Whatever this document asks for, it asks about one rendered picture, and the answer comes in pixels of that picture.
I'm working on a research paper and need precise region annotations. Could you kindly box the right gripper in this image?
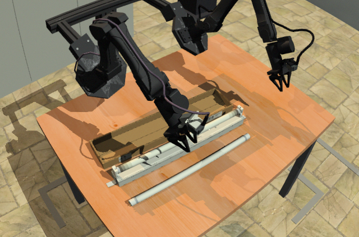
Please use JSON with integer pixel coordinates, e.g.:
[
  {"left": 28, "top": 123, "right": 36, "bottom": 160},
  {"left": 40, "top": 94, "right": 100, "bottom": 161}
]
[{"left": 162, "top": 113, "right": 203, "bottom": 152}]

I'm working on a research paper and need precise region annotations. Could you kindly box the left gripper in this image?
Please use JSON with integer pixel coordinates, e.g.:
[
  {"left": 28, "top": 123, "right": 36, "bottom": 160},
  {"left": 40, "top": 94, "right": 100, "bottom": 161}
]
[{"left": 267, "top": 55, "right": 296, "bottom": 92}]

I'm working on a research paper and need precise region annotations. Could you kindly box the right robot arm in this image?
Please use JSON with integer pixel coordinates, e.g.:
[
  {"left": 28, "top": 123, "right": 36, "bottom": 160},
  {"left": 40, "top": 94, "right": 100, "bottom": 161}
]
[{"left": 80, "top": 12, "right": 189, "bottom": 115}]

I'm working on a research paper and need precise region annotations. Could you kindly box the brown cardboard carton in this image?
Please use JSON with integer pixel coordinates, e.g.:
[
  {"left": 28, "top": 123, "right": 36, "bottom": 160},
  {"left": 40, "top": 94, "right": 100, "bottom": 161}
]
[{"left": 90, "top": 88, "right": 233, "bottom": 169}]

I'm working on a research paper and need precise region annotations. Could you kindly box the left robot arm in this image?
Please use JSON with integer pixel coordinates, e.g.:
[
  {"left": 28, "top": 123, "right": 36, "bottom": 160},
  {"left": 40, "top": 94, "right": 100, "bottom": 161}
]
[{"left": 177, "top": 0, "right": 298, "bottom": 71}]

